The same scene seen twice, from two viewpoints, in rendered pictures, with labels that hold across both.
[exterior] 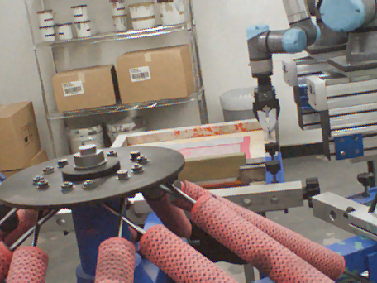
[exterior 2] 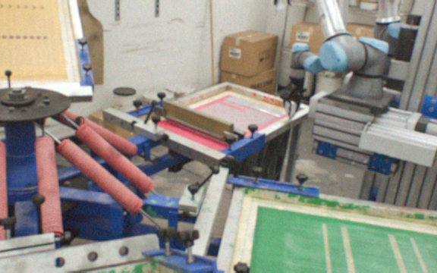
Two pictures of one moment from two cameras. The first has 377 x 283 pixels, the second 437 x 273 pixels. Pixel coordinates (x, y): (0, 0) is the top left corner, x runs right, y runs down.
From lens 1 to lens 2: 1.06 m
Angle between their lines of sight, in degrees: 29
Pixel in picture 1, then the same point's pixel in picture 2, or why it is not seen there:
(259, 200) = (197, 155)
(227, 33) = not seen: hidden behind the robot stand
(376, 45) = (360, 88)
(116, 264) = not seen: outside the picture
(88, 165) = (11, 98)
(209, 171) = (211, 126)
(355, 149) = (329, 152)
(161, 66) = not seen: hidden behind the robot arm
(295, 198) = (215, 163)
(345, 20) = (329, 63)
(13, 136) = (250, 55)
